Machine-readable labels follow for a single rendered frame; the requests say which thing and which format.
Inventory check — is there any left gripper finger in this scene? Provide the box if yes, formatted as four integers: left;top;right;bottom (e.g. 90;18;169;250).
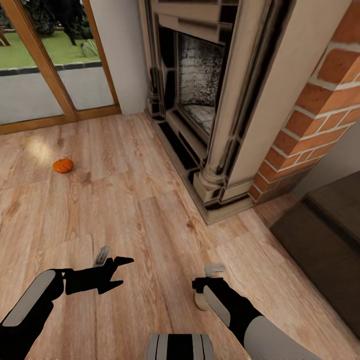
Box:
105;280;123;293
114;256;134;269

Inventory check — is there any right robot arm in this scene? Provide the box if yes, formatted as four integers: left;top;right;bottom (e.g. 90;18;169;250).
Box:
192;263;323;360

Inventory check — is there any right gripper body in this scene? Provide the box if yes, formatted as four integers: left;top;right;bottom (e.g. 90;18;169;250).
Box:
195;276;209;294

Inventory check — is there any pumpkin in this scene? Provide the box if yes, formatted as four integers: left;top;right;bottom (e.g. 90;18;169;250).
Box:
53;158;74;174

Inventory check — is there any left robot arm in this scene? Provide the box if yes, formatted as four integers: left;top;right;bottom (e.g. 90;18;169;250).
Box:
0;245;134;360

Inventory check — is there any pillar candle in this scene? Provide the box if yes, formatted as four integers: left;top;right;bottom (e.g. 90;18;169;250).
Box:
192;289;211;312

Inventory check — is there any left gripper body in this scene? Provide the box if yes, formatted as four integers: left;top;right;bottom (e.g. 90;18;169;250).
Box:
83;257;116;295

